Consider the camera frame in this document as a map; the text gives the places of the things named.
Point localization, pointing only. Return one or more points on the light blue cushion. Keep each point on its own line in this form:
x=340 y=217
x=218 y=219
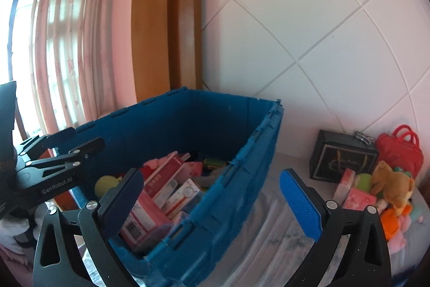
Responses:
x=415 y=233

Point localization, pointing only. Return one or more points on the yellow green plush toy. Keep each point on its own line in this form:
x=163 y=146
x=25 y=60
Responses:
x=105 y=185

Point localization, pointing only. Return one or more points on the pink patterned box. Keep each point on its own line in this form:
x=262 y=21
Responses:
x=357 y=199

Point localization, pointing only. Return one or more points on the orange plush toy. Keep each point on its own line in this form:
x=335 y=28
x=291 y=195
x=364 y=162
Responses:
x=391 y=223

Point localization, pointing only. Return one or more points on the window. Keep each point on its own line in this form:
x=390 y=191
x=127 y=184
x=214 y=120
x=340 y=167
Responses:
x=20 y=38

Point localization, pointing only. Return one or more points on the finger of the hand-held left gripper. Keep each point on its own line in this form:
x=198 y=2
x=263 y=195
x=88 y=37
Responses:
x=90 y=145
x=60 y=135

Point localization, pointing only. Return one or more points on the blue plastic crate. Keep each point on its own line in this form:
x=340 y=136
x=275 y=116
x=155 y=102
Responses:
x=208 y=129

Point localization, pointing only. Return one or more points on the long white red box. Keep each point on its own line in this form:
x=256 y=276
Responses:
x=164 y=172

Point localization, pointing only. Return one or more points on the pink barcode box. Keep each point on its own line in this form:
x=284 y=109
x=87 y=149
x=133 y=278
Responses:
x=144 y=213

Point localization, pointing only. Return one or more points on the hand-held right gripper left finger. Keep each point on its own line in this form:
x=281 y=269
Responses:
x=122 y=198

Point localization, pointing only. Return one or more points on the green ball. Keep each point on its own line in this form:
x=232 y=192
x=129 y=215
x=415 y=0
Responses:
x=362 y=182

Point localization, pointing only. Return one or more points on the green cylindrical can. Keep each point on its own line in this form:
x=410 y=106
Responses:
x=213 y=163

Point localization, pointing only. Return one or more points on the wooden door frame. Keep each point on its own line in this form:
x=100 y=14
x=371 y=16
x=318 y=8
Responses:
x=158 y=21

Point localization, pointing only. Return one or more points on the white red medicine box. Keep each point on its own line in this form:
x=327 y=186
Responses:
x=186 y=193

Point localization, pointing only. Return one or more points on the pink sheer curtain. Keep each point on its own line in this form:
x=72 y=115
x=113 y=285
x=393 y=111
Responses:
x=77 y=38

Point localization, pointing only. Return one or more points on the tall pink white pack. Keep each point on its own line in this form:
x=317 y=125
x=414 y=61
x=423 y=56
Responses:
x=344 y=186

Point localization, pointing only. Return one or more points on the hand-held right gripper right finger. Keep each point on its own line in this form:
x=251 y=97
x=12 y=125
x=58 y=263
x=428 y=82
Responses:
x=302 y=203

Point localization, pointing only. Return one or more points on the black gift box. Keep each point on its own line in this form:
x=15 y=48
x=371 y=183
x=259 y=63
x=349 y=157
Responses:
x=339 y=156

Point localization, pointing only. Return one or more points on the brown plush toy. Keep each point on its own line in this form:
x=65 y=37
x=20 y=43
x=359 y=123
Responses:
x=393 y=184

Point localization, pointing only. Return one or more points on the metal clip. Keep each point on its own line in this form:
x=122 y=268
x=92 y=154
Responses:
x=362 y=137

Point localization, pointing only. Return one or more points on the red toy handbag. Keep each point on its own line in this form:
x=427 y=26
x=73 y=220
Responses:
x=399 y=152

